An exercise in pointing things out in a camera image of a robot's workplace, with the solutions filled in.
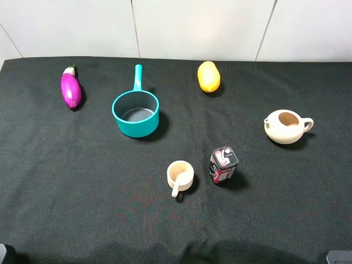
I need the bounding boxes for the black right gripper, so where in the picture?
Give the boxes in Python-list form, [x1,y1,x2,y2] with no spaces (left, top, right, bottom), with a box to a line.
[326,250,352,264]

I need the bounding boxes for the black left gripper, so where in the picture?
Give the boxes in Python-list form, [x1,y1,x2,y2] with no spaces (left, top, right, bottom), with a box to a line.
[0,244,17,264]

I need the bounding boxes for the red and black candy box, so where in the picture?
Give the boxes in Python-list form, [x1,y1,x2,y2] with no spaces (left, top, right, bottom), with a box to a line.
[208,146,239,184]

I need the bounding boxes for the cream ceramic teapot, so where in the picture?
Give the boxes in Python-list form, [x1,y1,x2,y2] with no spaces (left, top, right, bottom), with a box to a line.
[264,109,314,145]

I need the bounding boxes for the small cream cup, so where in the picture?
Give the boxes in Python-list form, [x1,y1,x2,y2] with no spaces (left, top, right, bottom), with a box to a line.
[167,161,194,198]

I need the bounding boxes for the purple toy eggplant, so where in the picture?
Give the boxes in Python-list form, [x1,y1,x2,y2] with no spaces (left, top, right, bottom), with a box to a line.
[60,65,81,109]

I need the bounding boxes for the orange toy mango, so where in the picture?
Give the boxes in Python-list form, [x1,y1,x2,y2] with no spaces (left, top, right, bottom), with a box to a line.
[197,61,221,93]

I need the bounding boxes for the teal saucepan with handle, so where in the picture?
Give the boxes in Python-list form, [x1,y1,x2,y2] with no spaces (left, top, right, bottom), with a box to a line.
[111,64,160,138]

